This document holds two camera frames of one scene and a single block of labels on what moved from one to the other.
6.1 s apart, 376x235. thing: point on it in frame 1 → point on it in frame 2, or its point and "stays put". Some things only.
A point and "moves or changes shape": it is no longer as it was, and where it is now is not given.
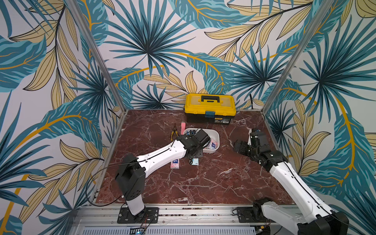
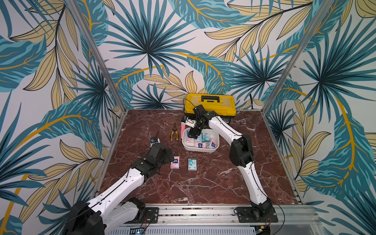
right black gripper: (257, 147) → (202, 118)
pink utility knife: (183, 126) stays put
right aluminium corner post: (324, 7) stays put
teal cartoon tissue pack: (195, 161) moves or changes shape
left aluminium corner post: (97, 52) stays put
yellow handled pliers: (175, 129) stays put
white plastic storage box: (213, 147) stays put
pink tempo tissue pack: (175, 164) stays put
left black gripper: (200, 154) → (166, 159)
